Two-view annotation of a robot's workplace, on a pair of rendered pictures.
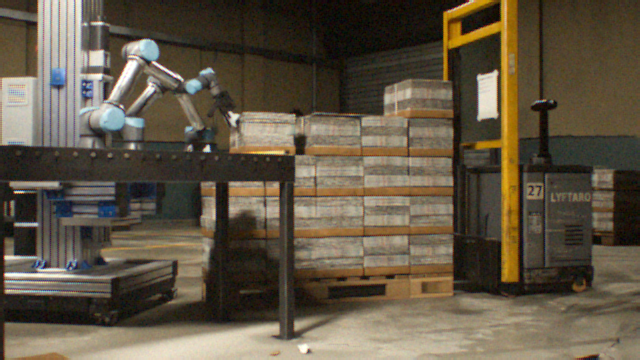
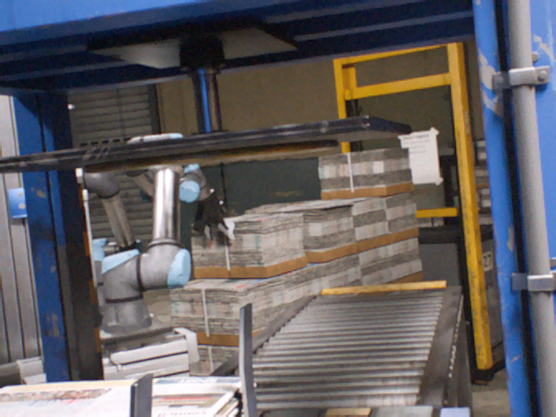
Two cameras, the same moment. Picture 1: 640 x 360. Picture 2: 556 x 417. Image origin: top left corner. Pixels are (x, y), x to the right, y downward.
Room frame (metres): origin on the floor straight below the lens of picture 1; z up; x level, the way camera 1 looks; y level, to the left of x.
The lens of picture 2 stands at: (1.10, 2.18, 1.27)
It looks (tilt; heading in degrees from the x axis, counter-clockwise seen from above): 3 degrees down; 326
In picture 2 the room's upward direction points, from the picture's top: 6 degrees counter-clockwise
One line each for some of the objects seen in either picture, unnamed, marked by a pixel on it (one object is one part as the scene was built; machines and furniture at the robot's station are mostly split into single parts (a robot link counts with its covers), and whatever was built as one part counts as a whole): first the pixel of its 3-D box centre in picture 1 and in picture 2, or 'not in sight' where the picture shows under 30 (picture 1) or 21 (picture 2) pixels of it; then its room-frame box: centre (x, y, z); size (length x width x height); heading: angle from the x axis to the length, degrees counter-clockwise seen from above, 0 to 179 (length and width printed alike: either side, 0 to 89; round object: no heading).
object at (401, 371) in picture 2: not in sight; (323, 382); (2.63, 1.07, 0.77); 0.47 x 0.05 x 0.05; 42
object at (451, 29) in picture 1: (452, 139); (358, 208); (4.86, -0.92, 0.97); 0.09 x 0.09 x 1.75; 19
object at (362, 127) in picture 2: not in sight; (212, 151); (2.21, 1.54, 1.30); 0.55 x 0.55 x 0.03; 42
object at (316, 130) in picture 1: (325, 137); (303, 233); (4.21, -0.05, 0.95); 0.38 x 0.29 x 0.23; 20
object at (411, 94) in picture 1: (417, 188); (376, 277); (4.41, -0.62, 0.65); 0.39 x 0.30 x 1.29; 19
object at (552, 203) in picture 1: (527, 225); (448, 295); (4.67, -1.38, 0.40); 0.69 x 0.55 x 0.80; 19
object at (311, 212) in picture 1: (305, 227); (299, 356); (4.17, 0.07, 0.42); 1.17 x 0.39 x 0.83; 109
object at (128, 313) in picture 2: (91, 144); (126, 311); (3.55, 1.13, 0.87); 0.15 x 0.15 x 0.10
